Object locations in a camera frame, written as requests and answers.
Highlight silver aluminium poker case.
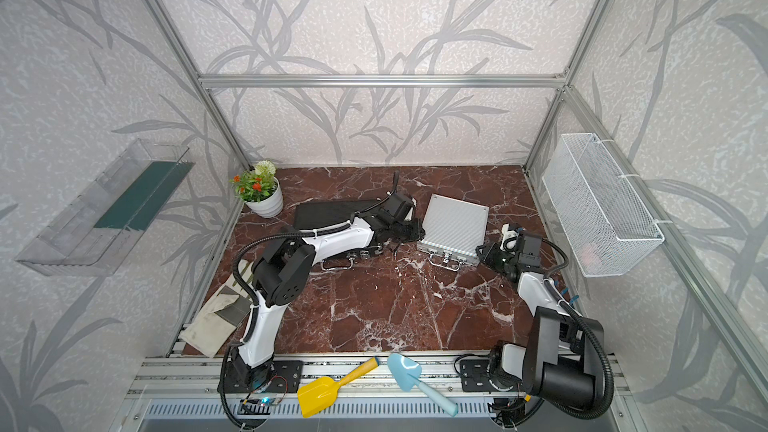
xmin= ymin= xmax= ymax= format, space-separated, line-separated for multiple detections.
xmin=417 ymin=194 xmax=489 ymax=272

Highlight black poker case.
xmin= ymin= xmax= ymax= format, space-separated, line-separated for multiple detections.
xmin=293 ymin=200 xmax=394 ymax=265

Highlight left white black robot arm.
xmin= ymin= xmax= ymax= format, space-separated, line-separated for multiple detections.
xmin=228 ymin=190 xmax=425 ymax=377

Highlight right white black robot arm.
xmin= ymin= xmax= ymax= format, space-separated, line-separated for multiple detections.
xmin=476 ymin=224 xmax=615 ymax=420

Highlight pink object in basket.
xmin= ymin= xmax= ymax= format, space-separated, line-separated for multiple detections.
xmin=578 ymin=243 xmax=602 ymax=273

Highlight potted plant red flowers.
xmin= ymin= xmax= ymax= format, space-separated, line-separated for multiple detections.
xmin=230 ymin=160 xmax=283 ymax=218

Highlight light blue toy shovel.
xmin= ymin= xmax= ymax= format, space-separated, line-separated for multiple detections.
xmin=387 ymin=353 xmax=459 ymax=417

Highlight beige green work glove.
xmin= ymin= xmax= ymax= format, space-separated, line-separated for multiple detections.
xmin=179 ymin=275 xmax=252 ymax=358

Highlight yellow toy shovel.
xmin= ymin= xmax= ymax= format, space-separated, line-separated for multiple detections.
xmin=297 ymin=357 xmax=380 ymax=418

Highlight small circuit board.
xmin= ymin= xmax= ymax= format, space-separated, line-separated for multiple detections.
xmin=241 ymin=396 xmax=284 ymax=414

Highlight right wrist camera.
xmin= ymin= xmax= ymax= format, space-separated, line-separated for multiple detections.
xmin=500 ymin=224 xmax=524 ymax=253

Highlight white wire mesh basket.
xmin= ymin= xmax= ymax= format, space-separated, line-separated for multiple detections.
xmin=543 ymin=133 xmax=665 ymax=278

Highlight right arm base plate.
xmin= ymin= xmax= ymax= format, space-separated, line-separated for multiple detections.
xmin=454 ymin=355 xmax=522 ymax=393

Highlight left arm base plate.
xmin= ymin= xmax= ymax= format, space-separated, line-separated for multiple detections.
xmin=217 ymin=360 xmax=303 ymax=394

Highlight clear plastic wall shelf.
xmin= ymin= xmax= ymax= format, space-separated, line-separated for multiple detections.
xmin=16 ymin=139 xmax=194 ymax=277

